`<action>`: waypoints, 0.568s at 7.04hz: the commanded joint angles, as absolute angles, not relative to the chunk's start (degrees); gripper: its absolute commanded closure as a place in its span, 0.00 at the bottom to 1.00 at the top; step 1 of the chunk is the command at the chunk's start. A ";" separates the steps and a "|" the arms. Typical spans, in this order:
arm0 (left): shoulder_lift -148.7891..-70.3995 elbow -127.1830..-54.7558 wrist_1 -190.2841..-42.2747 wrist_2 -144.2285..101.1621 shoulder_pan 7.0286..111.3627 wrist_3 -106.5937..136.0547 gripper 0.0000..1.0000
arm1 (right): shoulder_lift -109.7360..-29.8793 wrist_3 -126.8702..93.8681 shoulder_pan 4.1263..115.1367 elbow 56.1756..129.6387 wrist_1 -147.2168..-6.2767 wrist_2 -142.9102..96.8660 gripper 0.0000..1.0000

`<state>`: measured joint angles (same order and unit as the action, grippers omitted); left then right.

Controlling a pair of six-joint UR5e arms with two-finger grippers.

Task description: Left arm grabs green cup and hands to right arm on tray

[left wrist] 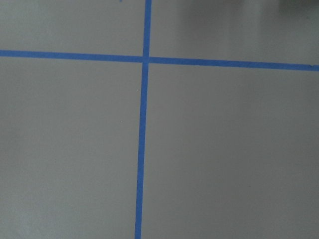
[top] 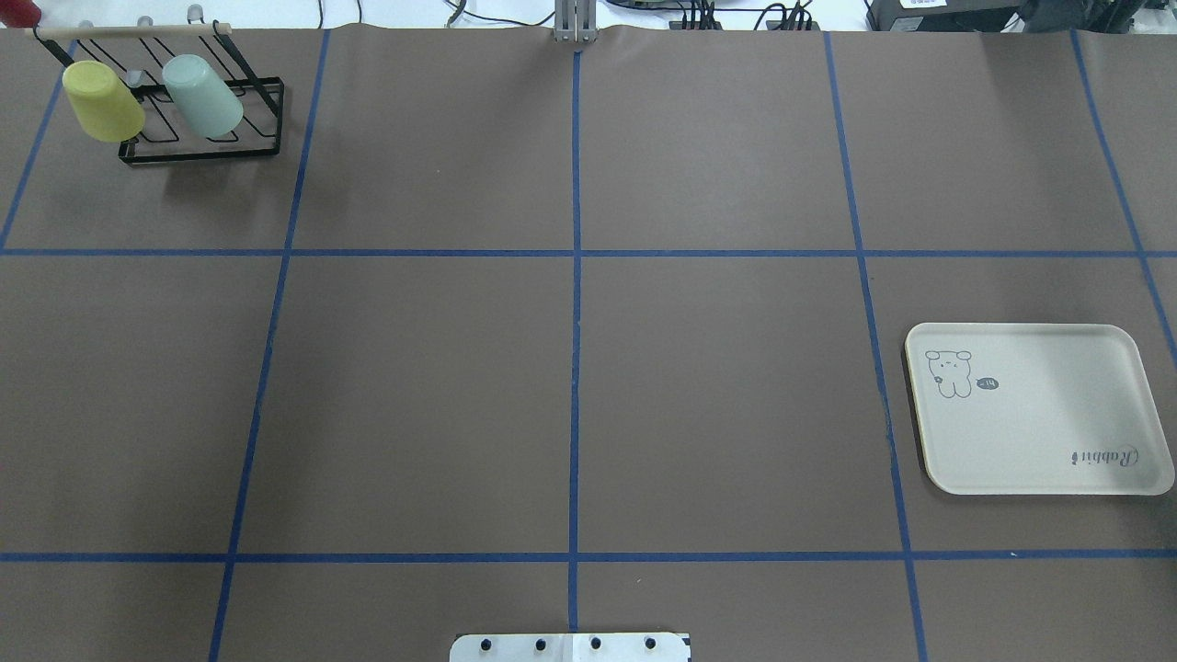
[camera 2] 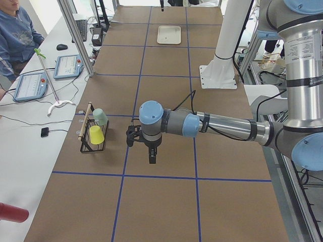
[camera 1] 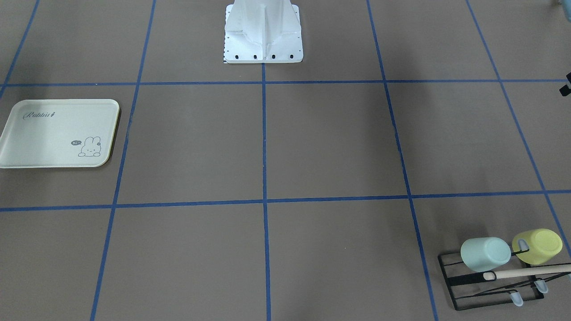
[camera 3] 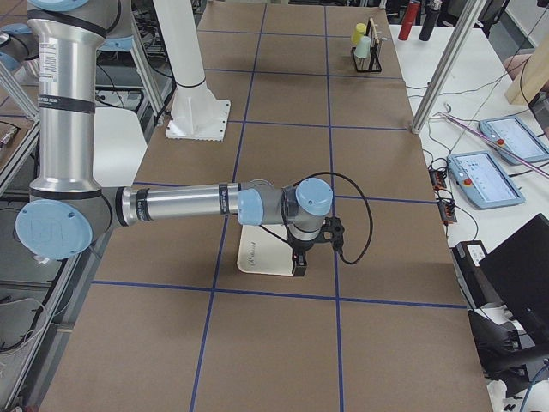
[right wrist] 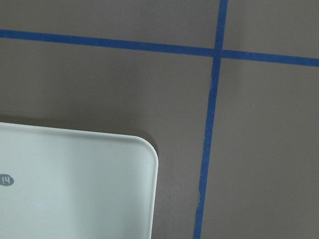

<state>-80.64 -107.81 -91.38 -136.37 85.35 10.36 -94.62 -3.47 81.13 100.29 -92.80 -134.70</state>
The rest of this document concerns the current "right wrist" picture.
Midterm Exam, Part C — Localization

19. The cream rabbit serving tray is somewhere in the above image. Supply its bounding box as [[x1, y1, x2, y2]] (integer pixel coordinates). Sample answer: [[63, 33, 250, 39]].
[[0, 122, 159, 239]]

